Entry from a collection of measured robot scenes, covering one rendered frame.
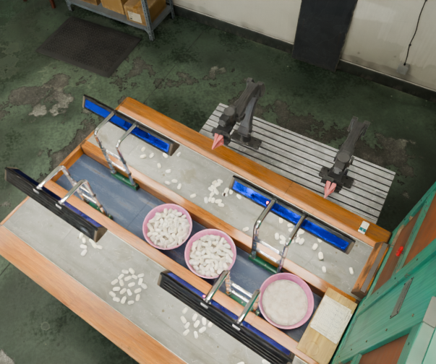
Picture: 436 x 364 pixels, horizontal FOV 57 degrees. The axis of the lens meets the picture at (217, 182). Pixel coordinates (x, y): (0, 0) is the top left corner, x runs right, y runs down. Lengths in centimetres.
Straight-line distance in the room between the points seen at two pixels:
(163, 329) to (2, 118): 269
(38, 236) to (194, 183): 90
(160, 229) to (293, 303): 79
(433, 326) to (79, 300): 160
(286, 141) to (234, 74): 148
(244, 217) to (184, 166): 48
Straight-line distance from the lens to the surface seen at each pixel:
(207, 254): 212
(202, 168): 235
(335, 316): 204
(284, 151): 251
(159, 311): 206
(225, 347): 200
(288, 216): 184
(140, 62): 411
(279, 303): 205
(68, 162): 260
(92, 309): 212
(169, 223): 220
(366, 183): 250
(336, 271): 214
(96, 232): 186
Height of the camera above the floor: 272
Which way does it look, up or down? 60 degrees down
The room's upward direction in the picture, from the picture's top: 4 degrees counter-clockwise
